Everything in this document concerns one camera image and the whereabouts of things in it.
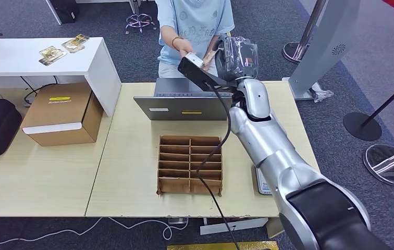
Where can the grey card reader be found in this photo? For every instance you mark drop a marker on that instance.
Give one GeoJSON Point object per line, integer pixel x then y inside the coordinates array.
{"type": "Point", "coordinates": [262, 184]}

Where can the gold room key card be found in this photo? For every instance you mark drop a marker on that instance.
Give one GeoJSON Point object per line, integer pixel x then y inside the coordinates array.
{"type": "Point", "coordinates": [209, 59]}
{"type": "Point", "coordinates": [170, 178]}

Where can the silver kiosk stand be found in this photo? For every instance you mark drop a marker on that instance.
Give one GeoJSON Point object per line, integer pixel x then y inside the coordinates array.
{"type": "Point", "coordinates": [324, 45]}

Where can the brown cardboard box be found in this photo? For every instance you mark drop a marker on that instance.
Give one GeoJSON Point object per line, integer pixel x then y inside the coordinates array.
{"type": "Point", "coordinates": [59, 114]}

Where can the grey laptop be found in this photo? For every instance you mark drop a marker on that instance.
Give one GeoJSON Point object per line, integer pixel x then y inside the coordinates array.
{"type": "Point", "coordinates": [183, 108]}

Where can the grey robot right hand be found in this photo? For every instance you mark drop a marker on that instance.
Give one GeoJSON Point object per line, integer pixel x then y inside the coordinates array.
{"type": "Point", "coordinates": [238, 58]}

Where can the chrome stanchion post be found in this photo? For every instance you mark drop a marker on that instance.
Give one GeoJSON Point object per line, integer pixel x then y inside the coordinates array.
{"type": "Point", "coordinates": [299, 50]}
{"type": "Point", "coordinates": [388, 165]}

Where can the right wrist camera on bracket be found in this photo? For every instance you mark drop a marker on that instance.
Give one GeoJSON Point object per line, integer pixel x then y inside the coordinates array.
{"type": "Point", "coordinates": [194, 60]}

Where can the grey power adapter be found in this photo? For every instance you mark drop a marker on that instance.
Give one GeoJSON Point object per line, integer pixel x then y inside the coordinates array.
{"type": "Point", "coordinates": [177, 220]}

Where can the cardboard card organiser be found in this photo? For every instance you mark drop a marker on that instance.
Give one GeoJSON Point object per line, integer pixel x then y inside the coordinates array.
{"type": "Point", "coordinates": [176, 165]}

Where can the clear plastic wrap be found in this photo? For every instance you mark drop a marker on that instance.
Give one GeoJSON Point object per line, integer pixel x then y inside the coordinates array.
{"type": "Point", "coordinates": [321, 94]}

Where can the chrome stool base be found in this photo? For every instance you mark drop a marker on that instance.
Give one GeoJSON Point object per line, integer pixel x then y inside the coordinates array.
{"type": "Point", "coordinates": [140, 19]}

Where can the black stanchion post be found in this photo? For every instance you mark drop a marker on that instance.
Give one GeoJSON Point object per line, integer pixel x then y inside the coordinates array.
{"type": "Point", "coordinates": [361, 127]}

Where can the white desk foot plate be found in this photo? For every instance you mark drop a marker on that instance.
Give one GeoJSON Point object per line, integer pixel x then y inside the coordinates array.
{"type": "Point", "coordinates": [248, 224]}

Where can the person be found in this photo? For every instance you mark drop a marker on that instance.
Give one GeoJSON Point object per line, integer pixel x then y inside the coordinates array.
{"type": "Point", "coordinates": [197, 17]}

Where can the person's right hand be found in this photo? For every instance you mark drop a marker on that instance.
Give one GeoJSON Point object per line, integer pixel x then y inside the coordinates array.
{"type": "Point", "coordinates": [187, 47]}

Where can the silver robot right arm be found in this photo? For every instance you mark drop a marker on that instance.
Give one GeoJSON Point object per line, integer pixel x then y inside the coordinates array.
{"type": "Point", "coordinates": [280, 151]}

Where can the white side table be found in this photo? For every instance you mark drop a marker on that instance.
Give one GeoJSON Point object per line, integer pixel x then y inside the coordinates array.
{"type": "Point", "coordinates": [17, 58]}

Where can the gold floor tape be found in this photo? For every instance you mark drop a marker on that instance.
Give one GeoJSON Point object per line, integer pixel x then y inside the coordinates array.
{"type": "Point", "coordinates": [200, 247]}

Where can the black computer tower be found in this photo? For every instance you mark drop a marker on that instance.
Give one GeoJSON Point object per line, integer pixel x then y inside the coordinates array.
{"type": "Point", "coordinates": [64, 10]}

